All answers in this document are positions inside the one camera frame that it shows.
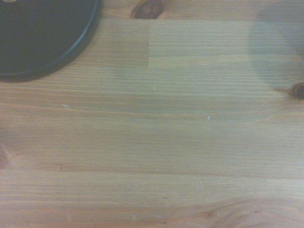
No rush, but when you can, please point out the wooden mug tree black base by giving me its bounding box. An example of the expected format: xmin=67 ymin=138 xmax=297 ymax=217
xmin=0 ymin=0 xmax=102 ymax=83

